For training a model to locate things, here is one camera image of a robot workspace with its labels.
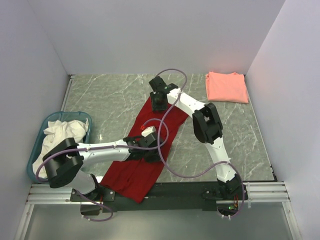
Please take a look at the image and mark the red t shirt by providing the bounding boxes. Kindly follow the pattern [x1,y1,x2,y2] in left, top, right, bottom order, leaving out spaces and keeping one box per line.
[99,96,190,204]

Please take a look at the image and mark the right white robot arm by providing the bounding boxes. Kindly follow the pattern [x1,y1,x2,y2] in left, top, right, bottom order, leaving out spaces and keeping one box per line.
[149,76,246,200]

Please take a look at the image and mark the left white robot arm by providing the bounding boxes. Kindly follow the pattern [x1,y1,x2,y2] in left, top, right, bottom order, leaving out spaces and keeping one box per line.
[43,126,163,201]

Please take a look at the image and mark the folded pink t shirt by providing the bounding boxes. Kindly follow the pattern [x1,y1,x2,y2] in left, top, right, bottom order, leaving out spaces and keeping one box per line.
[205,71,249,104]

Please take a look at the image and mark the teal plastic basket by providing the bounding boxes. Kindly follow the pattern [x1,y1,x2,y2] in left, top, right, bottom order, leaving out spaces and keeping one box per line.
[26,111,92,183]

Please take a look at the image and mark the white cloth in basket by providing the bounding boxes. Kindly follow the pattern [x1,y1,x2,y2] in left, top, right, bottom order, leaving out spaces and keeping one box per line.
[32,118,89,174]

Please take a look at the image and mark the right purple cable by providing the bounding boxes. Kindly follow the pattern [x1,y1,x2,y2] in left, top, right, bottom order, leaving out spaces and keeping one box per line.
[154,69,246,221]

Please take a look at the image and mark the purple cable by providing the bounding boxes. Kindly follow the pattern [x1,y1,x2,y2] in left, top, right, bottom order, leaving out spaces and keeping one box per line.
[35,118,170,223]
[154,69,246,221]

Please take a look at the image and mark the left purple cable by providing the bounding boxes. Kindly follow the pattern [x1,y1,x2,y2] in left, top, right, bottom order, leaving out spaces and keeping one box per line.
[35,118,170,223]

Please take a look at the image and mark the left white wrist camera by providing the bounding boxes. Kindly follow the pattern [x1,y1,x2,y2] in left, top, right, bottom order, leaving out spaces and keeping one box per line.
[141,125,156,137]

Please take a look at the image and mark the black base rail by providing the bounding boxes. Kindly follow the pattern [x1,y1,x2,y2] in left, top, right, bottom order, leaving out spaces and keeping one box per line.
[69,181,250,217]

